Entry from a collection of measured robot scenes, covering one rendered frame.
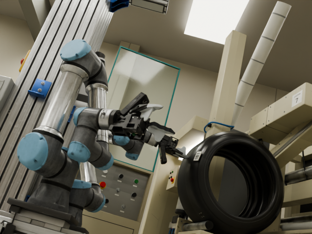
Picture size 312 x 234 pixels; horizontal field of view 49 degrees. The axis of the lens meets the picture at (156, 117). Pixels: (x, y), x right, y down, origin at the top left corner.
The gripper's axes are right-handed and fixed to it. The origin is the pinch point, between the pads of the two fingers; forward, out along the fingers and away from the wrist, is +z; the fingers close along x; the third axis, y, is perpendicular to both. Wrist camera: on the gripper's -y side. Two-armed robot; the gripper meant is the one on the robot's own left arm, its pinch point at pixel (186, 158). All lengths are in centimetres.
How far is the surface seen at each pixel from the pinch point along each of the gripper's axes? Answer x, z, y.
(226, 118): 25, 25, 50
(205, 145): -10.4, 5.6, 8.0
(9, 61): 307, -226, 143
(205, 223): -10.6, 17.9, -32.7
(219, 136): -11.1, 11.5, 16.1
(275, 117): -9, 43, 46
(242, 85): 53, 40, 104
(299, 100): -32, 43, 48
